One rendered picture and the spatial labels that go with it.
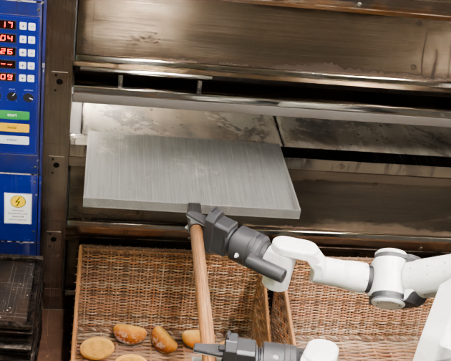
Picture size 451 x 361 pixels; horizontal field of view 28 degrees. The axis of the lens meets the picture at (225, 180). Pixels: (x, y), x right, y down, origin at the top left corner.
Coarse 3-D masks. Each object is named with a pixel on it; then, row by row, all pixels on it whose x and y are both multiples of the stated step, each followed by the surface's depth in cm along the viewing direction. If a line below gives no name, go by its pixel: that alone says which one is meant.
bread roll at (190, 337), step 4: (184, 332) 268; (188, 332) 267; (192, 332) 267; (196, 332) 267; (184, 336) 268; (188, 336) 267; (192, 336) 267; (196, 336) 266; (184, 340) 268; (188, 340) 267; (192, 340) 267; (196, 340) 266; (188, 344) 267; (192, 344) 267
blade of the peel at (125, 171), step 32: (96, 160) 239; (128, 160) 242; (160, 160) 244; (192, 160) 246; (224, 160) 248; (256, 160) 250; (96, 192) 228; (128, 192) 229; (160, 192) 231; (192, 192) 233; (224, 192) 235; (256, 192) 237; (288, 192) 240
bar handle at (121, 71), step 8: (96, 72) 223; (104, 72) 223; (112, 72) 223; (120, 72) 223; (128, 72) 224; (136, 72) 224; (144, 72) 224; (152, 72) 225; (160, 72) 225; (168, 72) 225; (176, 72) 226; (120, 80) 224; (200, 80) 227; (208, 80) 227; (200, 88) 228
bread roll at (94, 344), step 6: (84, 342) 258; (90, 342) 258; (96, 342) 258; (102, 342) 259; (108, 342) 259; (84, 348) 257; (90, 348) 258; (96, 348) 258; (102, 348) 258; (108, 348) 259; (114, 348) 260; (84, 354) 257; (90, 354) 258; (96, 354) 258; (102, 354) 258; (108, 354) 259
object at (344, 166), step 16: (80, 144) 246; (288, 160) 255; (304, 160) 256; (320, 160) 257; (336, 160) 257; (352, 160) 258; (368, 160) 259; (384, 160) 261; (400, 160) 262; (416, 160) 263; (432, 160) 264; (448, 160) 266; (432, 176) 264; (448, 176) 265
